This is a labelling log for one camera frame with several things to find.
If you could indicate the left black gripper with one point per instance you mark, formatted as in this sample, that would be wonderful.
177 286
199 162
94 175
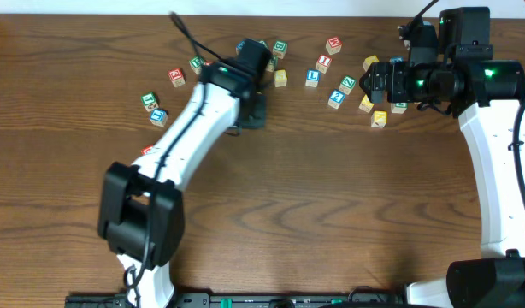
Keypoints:
254 112

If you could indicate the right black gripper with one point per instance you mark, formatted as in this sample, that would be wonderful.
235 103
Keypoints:
386 81

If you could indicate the green R block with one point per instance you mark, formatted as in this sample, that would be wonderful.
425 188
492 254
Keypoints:
272 63

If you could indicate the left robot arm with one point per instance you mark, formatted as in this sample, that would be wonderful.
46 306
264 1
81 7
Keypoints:
141 213

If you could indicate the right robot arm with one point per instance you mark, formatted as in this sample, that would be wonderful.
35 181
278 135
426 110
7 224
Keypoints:
453 63

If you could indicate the blue D block upper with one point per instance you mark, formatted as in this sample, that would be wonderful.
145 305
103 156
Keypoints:
396 59

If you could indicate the yellow block right upper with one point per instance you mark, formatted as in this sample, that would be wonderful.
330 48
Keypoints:
369 61

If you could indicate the yellow block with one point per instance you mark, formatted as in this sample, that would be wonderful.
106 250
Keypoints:
379 119
369 61
366 105
280 78

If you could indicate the yellow block right middle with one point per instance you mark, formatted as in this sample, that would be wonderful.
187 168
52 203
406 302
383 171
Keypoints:
366 105

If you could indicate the green L block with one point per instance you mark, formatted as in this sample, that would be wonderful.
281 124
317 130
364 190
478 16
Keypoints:
399 108

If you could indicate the green Z block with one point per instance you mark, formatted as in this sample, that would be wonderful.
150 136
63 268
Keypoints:
347 84

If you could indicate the yellow block right lower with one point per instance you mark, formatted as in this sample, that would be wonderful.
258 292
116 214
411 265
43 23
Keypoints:
379 119

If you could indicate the yellow block centre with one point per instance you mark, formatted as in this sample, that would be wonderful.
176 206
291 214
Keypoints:
280 78

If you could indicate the blue 2 block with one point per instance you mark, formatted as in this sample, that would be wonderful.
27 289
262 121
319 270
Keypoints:
336 98

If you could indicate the red M block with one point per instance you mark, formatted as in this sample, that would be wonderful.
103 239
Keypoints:
333 45

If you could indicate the red I block right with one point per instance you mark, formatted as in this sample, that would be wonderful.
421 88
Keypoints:
323 63

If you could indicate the green B block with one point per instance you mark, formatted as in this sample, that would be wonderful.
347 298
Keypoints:
280 48

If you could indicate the blue L block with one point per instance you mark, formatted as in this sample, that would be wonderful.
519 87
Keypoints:
312 78

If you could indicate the green F block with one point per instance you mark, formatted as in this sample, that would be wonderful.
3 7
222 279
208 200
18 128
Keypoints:
196 64

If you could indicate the red G block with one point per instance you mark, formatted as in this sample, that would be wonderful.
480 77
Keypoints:
177 77

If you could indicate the blue T block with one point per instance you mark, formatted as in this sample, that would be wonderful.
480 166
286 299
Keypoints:
158 117

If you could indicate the green J block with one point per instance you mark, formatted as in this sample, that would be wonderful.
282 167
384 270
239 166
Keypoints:
149 101

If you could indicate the red U block lower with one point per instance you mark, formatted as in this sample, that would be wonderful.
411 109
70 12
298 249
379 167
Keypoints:
147 149

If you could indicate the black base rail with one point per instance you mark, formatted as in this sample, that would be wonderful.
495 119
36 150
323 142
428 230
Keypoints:
364 298

